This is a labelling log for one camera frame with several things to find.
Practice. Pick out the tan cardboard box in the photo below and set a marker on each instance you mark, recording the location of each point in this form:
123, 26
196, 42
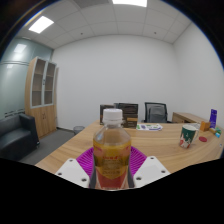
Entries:
204, 125

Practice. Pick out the ceiling air vent grille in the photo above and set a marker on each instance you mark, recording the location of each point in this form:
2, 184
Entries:
90, 2

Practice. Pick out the grey waste bin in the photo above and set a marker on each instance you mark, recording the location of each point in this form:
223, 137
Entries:
78, 129

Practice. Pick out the orange drink bottle white cap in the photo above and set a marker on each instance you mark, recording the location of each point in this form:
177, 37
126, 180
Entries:
111, 156

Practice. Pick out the rectangular ceiling light panel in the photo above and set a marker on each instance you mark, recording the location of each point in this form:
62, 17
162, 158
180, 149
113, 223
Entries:
130, 2
40, 24

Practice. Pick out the black leather sofa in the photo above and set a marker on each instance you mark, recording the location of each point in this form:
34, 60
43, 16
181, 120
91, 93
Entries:
16, 136

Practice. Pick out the wooden side cabinet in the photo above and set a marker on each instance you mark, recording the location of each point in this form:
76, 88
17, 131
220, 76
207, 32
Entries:
185, 116

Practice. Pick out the dark brown standing box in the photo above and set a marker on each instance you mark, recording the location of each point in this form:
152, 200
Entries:
104, 111

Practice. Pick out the white and green mug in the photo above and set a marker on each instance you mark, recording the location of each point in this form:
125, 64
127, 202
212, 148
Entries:
187, 136

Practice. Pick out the grey mesh office chair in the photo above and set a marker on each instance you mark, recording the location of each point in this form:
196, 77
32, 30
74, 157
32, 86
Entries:
156, 112

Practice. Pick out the wooden shelf cabinet glass doors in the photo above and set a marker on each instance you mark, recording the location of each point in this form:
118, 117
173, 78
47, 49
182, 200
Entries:
41, 116

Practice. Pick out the brown cardboard carton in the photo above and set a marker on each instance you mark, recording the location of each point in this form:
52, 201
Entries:
130, 122

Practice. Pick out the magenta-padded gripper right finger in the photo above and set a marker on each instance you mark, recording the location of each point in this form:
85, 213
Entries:
151, 170

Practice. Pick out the small light blue box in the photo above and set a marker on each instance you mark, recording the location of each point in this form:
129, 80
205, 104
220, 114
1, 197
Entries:
217, 134

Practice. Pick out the purple standing box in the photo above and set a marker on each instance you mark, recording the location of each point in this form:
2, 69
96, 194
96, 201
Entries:
213, 118

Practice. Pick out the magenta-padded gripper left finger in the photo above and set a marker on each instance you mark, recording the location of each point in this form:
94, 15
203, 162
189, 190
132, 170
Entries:
71, 171

